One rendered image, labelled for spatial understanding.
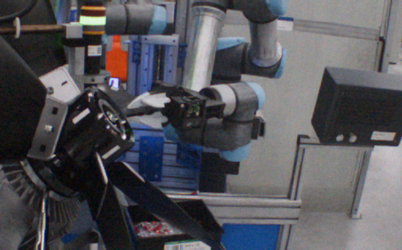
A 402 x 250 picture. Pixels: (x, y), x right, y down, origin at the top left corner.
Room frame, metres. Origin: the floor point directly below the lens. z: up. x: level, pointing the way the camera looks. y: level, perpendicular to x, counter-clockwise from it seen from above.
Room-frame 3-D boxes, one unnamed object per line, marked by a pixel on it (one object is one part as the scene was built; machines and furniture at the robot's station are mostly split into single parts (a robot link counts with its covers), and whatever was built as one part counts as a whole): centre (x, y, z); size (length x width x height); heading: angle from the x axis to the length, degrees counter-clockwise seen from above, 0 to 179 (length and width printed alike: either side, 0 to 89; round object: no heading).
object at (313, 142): (1.15, -0.39, 1.04); 0.24 x 0.03 x 0.03; 96
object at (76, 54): (0.73, 0.21, 1.31); 0.09 x 0.07 x 0.10; 131
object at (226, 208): (1.10, 0.14, 0.82); 0.90 x 0.04 x 0.08; 96
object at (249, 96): (1.03, -0.08, 1.17); 0.11 x 0.08 x 0.09; 133
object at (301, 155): (1.14, -0.28, 0.96); 0.03 x 0.03 x 0.20; 6
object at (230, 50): (1.55, -0.07, 1.20); 0.13 x 0.12 x 0.14; 78
